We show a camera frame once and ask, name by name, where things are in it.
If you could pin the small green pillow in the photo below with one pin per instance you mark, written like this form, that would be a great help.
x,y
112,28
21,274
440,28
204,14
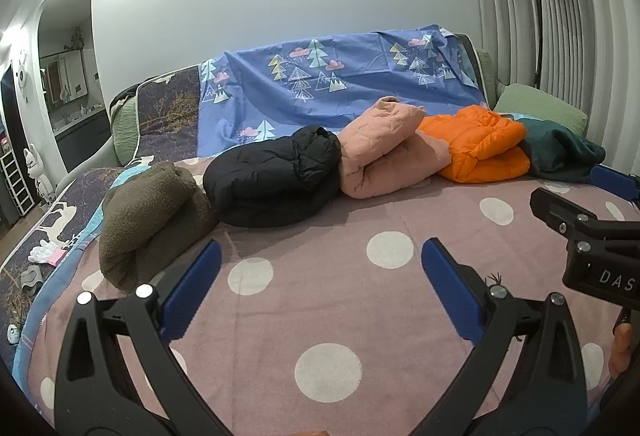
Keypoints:
x,y
125,135

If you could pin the pink quilted jacket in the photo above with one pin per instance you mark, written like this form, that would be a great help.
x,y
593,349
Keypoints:
x,y
385,145

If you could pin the white bear figure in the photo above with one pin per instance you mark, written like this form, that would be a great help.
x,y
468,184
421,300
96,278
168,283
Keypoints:
x,y
37,170

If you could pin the small white object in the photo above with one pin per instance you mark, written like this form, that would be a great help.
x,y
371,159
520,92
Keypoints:
x,y
13,333

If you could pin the black tall panel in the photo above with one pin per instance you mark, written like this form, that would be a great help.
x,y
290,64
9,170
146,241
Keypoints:
x,y
7,105

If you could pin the white grid rack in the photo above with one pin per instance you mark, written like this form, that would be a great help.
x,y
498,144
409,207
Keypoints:
x,y
17,186

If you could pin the pink dotted blanket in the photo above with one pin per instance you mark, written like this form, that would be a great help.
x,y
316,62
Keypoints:
x,y
350,291

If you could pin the orange puffer jacket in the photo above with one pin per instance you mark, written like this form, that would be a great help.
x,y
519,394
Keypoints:
x,y
480,145

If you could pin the blue tree-print sheet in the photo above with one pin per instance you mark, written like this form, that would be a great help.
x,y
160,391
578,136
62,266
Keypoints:
x,y
350,90

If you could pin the arched wall mirror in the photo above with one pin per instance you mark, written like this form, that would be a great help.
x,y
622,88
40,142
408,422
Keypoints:
x,y
70,65

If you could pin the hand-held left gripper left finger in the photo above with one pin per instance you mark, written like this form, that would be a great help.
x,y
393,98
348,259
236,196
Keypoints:
x,y
192,288

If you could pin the olive fleece jacket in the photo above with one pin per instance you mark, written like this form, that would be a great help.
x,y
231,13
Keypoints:
x,y
150,221

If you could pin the teal garment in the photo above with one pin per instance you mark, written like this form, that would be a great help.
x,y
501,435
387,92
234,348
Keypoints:
x,y
560,150

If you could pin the grey curtain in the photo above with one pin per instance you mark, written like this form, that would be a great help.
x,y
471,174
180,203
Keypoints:
x,y
590,40

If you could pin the person's right hand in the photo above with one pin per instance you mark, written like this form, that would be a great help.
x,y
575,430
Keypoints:
x,y
622,346

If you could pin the black puffer jacket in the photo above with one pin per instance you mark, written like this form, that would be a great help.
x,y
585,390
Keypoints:
x,y
270,181

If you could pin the white gloves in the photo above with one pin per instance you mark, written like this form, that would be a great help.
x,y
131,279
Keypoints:
x,y
47,251

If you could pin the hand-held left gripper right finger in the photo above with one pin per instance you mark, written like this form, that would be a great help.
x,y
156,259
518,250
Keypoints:
x,y
450,288

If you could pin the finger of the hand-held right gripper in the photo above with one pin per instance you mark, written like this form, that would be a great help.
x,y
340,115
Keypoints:
x,y
565,211
617,182

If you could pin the large green pillow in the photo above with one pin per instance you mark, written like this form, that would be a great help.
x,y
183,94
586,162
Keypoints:
x,y
540,108

